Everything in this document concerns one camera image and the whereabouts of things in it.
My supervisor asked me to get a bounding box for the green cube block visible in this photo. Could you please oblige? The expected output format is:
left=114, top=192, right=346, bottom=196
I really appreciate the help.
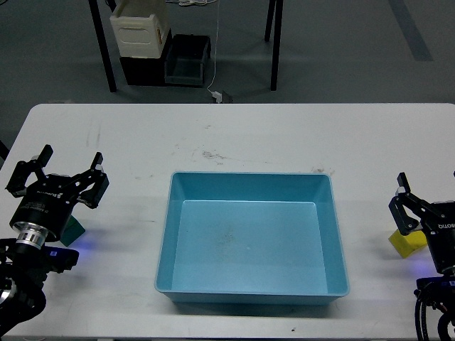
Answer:
left=60, top=215, right=85, bottom=247

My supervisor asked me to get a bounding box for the dark grey storage bin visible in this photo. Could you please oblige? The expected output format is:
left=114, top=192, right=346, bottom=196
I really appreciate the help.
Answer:
left=164, top=34, right=211, bottom=87

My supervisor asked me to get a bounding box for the yellow cube block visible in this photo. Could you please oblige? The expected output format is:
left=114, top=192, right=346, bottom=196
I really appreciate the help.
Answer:
left=388, top=229, right=427, bottom=259

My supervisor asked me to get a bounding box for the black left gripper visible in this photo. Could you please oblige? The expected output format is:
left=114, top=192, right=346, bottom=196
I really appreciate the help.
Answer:
left=6, top=144, right=109, bottom=242

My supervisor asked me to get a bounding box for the black crate under container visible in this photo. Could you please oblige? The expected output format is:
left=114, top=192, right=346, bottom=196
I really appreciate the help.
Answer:
left=119, top=32, right=172, bottom=87

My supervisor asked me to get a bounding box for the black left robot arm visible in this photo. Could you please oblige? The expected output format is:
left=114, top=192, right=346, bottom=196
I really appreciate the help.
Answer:
left=1, top=145, right=109, bottom=335

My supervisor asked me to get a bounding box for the white hanging cable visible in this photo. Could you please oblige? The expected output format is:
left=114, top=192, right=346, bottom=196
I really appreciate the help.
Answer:
left=207, top=0, right=220, bottom=94

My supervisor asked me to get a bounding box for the cream plastic container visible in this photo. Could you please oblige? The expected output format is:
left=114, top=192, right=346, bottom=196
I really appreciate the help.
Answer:
left=110, top=0, right=170, bottom=59

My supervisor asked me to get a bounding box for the black table leg left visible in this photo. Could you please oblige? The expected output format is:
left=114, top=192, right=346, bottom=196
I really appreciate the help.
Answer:
left=88, top=0, right=117, bottom=93

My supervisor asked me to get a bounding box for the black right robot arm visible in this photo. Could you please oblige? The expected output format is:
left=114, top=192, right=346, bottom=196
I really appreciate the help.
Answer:
left=388, top=172, right=454, bottom=340

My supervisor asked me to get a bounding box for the light blue plastic tray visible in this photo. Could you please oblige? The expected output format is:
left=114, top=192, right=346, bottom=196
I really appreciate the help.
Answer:
left=155, top=172, right=350, bottom=305

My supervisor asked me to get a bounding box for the black table leg right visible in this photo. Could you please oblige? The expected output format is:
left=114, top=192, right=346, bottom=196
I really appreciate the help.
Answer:
left=264, top=0, right=284, bottom=91

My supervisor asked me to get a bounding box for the white power adapter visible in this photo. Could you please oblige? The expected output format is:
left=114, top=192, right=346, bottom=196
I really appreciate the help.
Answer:
left=211, top=91, right=223, bottom=104

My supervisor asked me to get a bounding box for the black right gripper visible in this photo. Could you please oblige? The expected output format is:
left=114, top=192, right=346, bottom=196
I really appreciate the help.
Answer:
left=388, top=172, right=454, bottom=274

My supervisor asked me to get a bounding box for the black table leg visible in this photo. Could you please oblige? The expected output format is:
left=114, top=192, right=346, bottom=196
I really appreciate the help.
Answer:
left=264, top=0, right=284, bottom=91
left=88, top=0, right=117, bottom=93

